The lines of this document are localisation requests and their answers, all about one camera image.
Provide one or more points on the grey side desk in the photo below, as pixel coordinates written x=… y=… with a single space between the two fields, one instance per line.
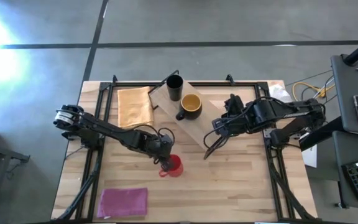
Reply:
x=348 y=87

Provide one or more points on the red mug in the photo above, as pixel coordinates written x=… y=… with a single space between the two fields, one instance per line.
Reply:
x=177 y=166

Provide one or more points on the black mug yellow inside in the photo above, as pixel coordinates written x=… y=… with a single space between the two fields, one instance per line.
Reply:
x=191 y=104

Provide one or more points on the pink folded towel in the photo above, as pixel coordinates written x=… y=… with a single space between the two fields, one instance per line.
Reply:
x=123 y=202

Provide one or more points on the white crumpled plastic bag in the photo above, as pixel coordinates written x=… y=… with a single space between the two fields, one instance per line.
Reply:
x=279 y=91

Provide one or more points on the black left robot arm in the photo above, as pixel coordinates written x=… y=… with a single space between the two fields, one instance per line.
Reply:
x=104 y=127

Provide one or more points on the white paper sheet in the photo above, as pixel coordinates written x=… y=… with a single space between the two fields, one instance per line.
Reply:
x=311 y=157

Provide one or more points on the tall black cup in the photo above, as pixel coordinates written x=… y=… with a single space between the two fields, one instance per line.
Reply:
x=175 y=85

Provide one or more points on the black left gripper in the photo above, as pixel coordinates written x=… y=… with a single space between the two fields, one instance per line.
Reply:
x=162 y=152

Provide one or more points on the yellow folded towel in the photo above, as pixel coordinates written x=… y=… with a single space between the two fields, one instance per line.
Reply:
x=134 y=107

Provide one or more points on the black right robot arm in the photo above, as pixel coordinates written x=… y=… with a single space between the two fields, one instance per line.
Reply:
x=275 y=113

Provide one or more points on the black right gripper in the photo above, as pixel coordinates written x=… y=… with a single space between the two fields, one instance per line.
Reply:
x=230 y=126

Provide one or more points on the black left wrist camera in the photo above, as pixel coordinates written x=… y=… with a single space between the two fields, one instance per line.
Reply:
x=167 y=140

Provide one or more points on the wooden shelf black metal frame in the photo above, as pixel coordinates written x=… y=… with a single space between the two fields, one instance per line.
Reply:
x=197 y=130

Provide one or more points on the black aluminium table frame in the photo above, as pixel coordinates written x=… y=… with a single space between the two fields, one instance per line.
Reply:
x=126 y=84

